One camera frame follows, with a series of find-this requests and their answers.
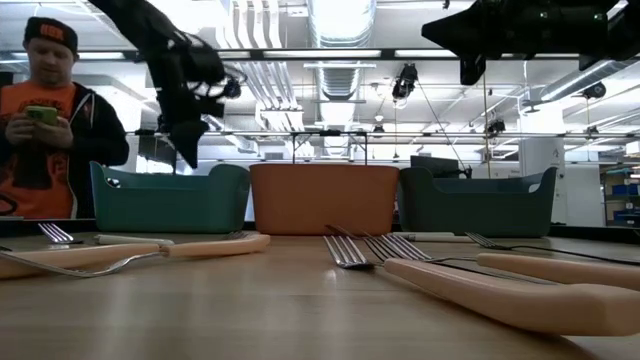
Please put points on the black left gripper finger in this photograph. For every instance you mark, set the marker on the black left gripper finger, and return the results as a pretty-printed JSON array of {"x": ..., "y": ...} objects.
[{"x": 192, "y": 140}]

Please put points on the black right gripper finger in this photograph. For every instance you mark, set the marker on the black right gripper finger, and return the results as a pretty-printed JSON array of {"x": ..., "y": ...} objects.
[
  {"x": 462, "y": 22},
  {"x": 462, "y": 41}
]

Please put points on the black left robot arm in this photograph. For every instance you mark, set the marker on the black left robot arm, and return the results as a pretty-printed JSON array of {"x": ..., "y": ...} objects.
[{"x": 130, "y": 20}]

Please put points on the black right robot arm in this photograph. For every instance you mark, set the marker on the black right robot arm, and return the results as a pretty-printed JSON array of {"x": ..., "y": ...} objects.
[{"x": 625, "y": 35}]

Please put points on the black monitor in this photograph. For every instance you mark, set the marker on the black monitor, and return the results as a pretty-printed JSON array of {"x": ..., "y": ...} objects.
[
  {"x": 435, "y": 165},
  {"x": 152, "y": 150}
]

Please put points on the black ceiling-hung device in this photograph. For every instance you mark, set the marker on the black ceiling-hung device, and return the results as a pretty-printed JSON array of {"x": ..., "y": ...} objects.
[
  {"x": 232, "y": 90},
  {"x": 495, "y": 126},
  {"x": 594, "y": 90},
  {"x": 405, "y": 80}
]

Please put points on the black-framed folding table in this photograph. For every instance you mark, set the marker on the black-framed folding table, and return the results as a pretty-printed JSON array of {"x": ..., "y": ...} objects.
[
  {"x": 330, "y": 133},
  {"x": 145, "y": 133}
]

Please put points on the silver ceiling pipe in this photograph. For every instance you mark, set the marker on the silver ceiling pipe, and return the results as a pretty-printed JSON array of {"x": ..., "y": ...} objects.
[{"x": 575, "y": 80}]

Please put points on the green plastic bin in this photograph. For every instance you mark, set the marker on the green plastic bin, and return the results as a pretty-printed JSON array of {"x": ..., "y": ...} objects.
[{"x": 170, "y": 205}]

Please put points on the thin vertical pole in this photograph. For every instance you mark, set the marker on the thin vertical pole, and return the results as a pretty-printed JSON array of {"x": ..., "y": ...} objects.
[{"x": 486, "y": 130}]

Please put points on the person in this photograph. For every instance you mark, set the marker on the person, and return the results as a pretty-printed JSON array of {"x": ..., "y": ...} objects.
[{"x": 95, "y": 140}]

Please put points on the person's hand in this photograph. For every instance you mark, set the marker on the person's hand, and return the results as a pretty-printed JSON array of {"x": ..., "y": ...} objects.
[
  {"x": 57, "y": 135},
  {"x": 17, "y": 132}
]

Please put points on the green phone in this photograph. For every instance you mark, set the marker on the green phone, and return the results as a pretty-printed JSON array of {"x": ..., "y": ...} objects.
[{"x": 42, "y": 114}]

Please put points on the orange plastic bin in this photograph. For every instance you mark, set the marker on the orange plastic bin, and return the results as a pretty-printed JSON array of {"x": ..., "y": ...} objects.
[{"x": 325, "y": 200}]

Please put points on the blue plastic bin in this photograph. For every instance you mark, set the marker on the blue plastic bin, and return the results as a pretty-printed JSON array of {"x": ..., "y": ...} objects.
[{"x": 475, "y": 210}]

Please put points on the shelf with blue boxes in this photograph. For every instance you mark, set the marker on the shelf with blue boxes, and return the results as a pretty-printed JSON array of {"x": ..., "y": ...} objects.
[{"x": 625, "y": 190}]

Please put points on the black overhead rail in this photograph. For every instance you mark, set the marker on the black overhead rail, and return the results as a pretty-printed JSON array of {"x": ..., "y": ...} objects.
[{"x": 245, "y": 55}]

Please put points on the silver ceiling duct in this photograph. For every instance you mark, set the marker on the silver ceiling duct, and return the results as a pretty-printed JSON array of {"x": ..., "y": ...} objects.
[{"x": 340, "y": 85}]

